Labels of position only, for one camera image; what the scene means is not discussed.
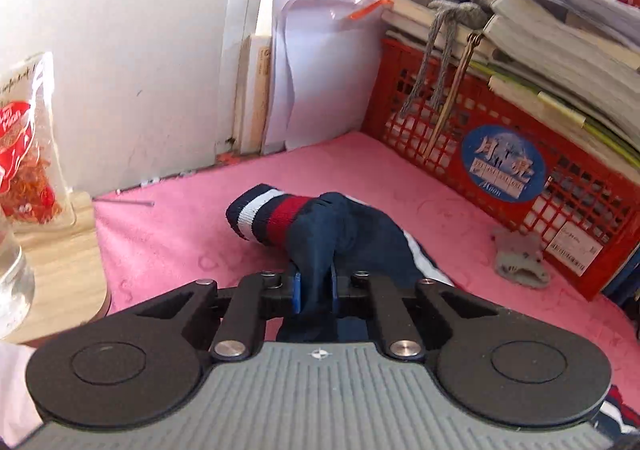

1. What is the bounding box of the pink blanket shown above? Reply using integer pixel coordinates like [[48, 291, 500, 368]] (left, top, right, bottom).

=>
[[92, 130, 640, 411]]

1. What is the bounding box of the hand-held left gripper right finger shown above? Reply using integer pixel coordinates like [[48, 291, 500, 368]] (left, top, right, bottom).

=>
[[327, 262, 501, 361]]

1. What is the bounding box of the orange tag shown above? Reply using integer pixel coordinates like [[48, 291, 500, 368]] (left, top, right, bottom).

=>
[[347, 0, 388, 21]]

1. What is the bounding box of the navy jacket with striped cuffs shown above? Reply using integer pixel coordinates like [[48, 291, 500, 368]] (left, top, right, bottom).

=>
[[225, 184, 638, 448]]

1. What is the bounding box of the red plastic crate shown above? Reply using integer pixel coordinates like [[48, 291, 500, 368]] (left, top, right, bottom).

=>
[[362, 37, 640, 301]]

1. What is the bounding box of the beige board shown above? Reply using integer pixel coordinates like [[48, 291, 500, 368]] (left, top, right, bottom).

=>
[[235, 35, 273, 153]]

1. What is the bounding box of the stack of papers and booklets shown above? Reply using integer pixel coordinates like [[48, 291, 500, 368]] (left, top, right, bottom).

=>
[[382, 0, 640, 156]]

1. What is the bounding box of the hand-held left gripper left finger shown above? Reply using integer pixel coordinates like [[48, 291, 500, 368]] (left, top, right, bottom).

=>
[[120, 270, 303, 363]]

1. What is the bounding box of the beige strap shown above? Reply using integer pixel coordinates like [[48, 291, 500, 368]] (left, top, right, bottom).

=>
[[425, 30, 483, 156]]

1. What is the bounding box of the small grey cloth piece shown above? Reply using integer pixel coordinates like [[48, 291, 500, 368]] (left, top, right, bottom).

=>
[[490, 227, 551, 288]]

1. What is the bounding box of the glass jar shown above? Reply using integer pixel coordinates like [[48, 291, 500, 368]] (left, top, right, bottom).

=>
[[0, 215, 36, 338]]

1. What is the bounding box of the clear snack packet red label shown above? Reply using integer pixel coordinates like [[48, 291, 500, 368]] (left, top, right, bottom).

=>
[[0, 51, 76, 231]]

